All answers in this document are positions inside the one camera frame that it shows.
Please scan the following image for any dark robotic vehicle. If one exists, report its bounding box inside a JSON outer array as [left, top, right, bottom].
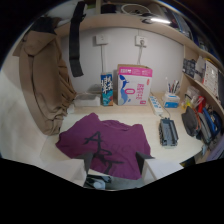
[[158, 116, 180, 148]]

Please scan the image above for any purple printed t-shirt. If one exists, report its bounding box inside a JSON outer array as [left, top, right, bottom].
[[55, 112, 152, 181]]

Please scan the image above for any dark grey pouch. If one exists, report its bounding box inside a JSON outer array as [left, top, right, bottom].
[[181, 106, 201, 138]]

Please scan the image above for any white power strip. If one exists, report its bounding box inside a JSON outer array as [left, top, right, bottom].
[[148, 94, 165, 117]]

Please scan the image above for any white blue pen holder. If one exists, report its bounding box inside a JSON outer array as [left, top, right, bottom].
[[162, 77, 182, 109]]

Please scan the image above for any clear plastic container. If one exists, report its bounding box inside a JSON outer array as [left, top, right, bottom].
[[72, 91, 102, 108]]

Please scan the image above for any pink white cardboard box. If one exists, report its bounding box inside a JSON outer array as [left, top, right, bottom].
[[116, 64, 153, 107]]

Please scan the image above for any blue milk carton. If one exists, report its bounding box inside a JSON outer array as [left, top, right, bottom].
[[100, 72, 114, 107]]

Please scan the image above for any wooden side shelf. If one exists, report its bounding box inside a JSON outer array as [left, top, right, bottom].
[[181, 71, 224, 118]]

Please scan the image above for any brown hanging coat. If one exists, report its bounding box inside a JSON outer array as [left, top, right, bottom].
[[12, 16, 77, 136]]

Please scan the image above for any white printed box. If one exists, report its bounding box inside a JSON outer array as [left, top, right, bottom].
[[202, 59, 220, 98]]

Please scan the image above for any white lamp bar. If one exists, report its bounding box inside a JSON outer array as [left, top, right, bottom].
[[149, 17, 172, 25]]

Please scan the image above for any wooden upper shelf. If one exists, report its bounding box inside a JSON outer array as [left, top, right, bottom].
[[54, 12, 224, 73]]

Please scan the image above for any white wall socket with plug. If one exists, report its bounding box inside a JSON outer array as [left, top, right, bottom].
[[135, 35, 148, 47]]

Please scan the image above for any black hanging strap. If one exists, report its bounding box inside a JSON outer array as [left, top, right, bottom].
[[68, 0, 87, 78]]

